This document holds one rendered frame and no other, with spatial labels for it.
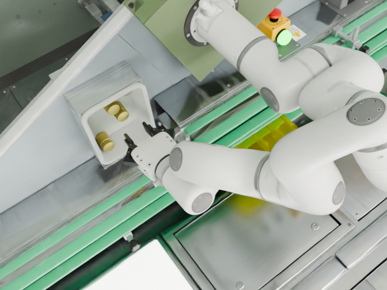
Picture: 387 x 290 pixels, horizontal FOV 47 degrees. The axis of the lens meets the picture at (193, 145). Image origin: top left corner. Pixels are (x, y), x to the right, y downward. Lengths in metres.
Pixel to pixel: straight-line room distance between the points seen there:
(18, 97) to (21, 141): 0.70
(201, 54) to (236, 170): 0.44
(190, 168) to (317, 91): 0.26
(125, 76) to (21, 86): 0.84
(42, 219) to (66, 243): 0.09
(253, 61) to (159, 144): 0.28
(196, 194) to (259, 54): 0.31
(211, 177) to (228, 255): 0.56
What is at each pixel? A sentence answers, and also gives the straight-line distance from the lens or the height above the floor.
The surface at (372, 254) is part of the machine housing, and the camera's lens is 1.40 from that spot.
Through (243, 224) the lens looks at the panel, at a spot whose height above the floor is 1.11.
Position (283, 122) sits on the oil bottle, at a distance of 1.36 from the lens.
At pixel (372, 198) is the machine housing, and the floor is 1.28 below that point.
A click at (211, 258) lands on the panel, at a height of 1.14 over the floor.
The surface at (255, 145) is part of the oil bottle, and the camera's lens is 1.30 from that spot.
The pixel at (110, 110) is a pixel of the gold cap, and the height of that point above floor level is 0.81.
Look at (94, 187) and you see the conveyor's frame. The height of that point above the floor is 0.84.
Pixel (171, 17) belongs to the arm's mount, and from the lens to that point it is 1.00.
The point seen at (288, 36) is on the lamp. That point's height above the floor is 0.85.
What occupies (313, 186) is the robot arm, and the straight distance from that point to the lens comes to 0.67.
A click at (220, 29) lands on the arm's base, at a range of 1.00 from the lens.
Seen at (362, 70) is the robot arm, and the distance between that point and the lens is 0.86.
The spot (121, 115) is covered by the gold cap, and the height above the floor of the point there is 0.81.
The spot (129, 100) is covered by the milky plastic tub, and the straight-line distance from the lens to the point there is 1.19.
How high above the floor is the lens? 1.51
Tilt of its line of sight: 29 degrees down
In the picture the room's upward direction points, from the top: 138 degrees clockwise
